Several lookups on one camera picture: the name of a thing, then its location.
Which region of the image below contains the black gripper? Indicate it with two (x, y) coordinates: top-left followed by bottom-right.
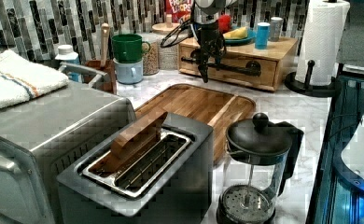
(195, 21), (227, 83)

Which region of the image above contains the black drawer handle bar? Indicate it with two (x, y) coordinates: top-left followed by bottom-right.
(181, 56), (261, 77)

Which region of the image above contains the wooden drawer box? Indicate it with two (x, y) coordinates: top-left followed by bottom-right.
(177, 36), (300, 92)

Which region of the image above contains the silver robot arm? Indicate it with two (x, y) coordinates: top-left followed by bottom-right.
(190, 0), (236, 83)

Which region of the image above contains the yellow banana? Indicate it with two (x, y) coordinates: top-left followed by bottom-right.
(223, 27), (248, 40)

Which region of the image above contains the glass jar with wooden lid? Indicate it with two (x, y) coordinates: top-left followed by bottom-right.
(152, 14), (188, 70)

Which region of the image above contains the red fruit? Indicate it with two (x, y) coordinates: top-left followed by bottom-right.
(217, 14), (231, 34)

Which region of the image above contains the dark wooden cutting board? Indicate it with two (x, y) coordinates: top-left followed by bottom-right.
(135, 84), (256, 165)

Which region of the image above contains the blue plate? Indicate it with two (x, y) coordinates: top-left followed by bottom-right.
(225, 29), (256, 46)

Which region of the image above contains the blue cylindrical shaker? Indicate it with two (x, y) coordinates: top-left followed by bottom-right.
(255, 22), (271, 49)

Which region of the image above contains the glass cereal jar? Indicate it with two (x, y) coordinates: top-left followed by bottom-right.
(141, 33), (160, 76)

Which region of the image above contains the froot loops cereal box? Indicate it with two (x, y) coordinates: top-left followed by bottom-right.
(165, 0), (192, 22)

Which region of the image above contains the grey cylindrical shaker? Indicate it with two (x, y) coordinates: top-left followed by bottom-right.
(269, 17), (284, 42)

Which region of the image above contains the light blue mug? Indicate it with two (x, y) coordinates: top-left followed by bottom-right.
(113, 59), (143, 84)

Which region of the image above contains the green plastic cup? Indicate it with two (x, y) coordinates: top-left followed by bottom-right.
(111, 34), (151, 63)

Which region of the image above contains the wooden toast slice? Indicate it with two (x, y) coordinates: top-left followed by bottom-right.
(111, 109), (168, 160)

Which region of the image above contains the brown wooden block holder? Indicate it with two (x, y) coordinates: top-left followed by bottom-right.
(85, 60), (117, 94)

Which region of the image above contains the black paper towel holder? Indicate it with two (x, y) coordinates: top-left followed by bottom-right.
(284, 60), (342, 98)

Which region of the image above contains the black french press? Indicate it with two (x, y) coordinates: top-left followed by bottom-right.
(216, 113), (304, 224)

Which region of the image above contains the grey toaster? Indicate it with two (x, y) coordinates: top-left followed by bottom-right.
(57, 113), (214, 224)

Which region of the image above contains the white paper towel roll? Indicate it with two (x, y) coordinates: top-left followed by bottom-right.
(296, 0), (350, 86)

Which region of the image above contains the white capped blue bottle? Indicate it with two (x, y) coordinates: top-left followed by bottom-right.
(55, 45), (82, 82)

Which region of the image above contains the silver toaster oven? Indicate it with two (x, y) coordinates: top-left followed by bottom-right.
(0, 63), (135, 224)

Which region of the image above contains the white striped folded towel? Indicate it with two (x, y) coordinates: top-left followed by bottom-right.
(0, 50), (68, 109)

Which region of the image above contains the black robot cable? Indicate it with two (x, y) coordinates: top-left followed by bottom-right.
(160, 18), (197, 49)

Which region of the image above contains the wooden utensil handle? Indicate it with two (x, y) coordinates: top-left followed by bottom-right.
(100, 23), (110, 68)

